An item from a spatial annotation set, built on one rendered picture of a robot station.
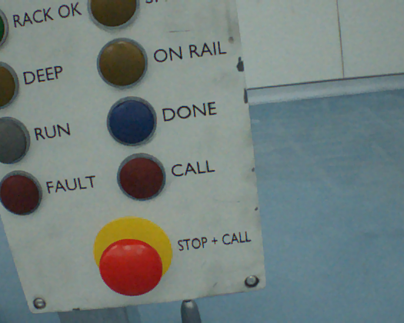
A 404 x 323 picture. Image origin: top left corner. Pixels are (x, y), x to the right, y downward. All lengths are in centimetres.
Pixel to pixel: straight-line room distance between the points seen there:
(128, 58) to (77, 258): 14
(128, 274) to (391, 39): 386
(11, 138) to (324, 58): 375
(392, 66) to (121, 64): 389
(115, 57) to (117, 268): 13
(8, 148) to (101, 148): 6
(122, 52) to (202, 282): 16
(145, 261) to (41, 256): 8
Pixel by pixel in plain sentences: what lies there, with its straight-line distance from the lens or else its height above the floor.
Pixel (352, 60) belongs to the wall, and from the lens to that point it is 412.
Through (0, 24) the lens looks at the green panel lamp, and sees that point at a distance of 36.
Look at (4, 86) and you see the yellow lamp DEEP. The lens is 37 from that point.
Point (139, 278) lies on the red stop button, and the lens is 38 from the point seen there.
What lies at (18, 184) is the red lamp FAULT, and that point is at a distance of 39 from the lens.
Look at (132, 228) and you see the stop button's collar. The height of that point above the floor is 98.
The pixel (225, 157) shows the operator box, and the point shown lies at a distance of 38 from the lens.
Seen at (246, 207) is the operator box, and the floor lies 99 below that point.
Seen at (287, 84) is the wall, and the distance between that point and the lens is 407.
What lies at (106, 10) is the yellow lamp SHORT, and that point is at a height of 112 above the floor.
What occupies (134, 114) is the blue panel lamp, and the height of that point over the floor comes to 106.
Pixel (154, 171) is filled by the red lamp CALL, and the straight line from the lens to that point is 37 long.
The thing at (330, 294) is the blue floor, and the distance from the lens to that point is 203.
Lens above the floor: 116
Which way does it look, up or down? 21 degrees down
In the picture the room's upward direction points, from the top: 8 degrees counter-clockwise
